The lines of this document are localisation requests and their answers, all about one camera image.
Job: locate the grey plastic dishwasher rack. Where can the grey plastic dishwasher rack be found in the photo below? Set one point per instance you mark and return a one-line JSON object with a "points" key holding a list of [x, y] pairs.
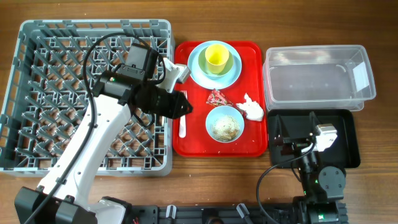
{"points": [[46, 98]]}

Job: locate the black plastic tray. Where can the black plastic tray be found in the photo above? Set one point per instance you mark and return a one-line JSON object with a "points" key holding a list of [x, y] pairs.
{"points": [[344, 152]]}

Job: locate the red snack wrapper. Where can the red snack wrapper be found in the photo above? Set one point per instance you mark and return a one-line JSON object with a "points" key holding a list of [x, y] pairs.
{"points": [[217, 98]]}

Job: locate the light blue bowl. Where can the light blue bowl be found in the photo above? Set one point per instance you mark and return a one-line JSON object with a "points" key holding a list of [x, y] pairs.
{"points": [[217, 112]]}

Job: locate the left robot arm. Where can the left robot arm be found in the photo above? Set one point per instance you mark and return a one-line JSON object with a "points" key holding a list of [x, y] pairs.
{"points": [[62, 195]]}

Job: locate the white plastic fork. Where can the white plastic fork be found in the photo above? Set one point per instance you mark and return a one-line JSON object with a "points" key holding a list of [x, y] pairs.
{"points": [[182, 127]]}

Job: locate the rice and nut leftovers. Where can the rice and nut leftovers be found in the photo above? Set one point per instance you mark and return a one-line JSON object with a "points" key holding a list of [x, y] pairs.
{"points": [[225, 129]]}

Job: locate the light blue plate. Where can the light blue plate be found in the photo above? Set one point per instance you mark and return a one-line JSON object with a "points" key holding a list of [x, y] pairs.
{"points": [[214, 83]]}

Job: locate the red plastic tray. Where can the red plastic tray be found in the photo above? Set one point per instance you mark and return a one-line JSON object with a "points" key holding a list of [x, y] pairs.
{"points": [[198, 143]]}

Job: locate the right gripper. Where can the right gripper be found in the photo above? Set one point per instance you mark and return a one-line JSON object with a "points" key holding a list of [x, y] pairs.
{"points": [[294, 144]]}

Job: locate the crumpled white tissue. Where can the crumpled white tissue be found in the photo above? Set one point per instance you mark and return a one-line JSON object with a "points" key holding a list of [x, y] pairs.
{"points": [[251, 109]]}

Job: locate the clear plastic bin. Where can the clear plastic bin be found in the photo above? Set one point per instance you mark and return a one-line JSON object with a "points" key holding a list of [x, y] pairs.
{"points": [[318, 77]]}

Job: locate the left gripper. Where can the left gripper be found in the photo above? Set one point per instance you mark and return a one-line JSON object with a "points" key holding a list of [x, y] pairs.
{"points": [[174, 110]]}

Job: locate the yellow plastic cup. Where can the yellow plastic cup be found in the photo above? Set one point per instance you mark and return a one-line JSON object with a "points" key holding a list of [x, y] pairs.
{"points": [[216, 56]]}

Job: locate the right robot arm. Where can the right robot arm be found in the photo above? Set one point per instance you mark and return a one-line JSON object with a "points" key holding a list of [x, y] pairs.
{"points": [[322, 185]]}

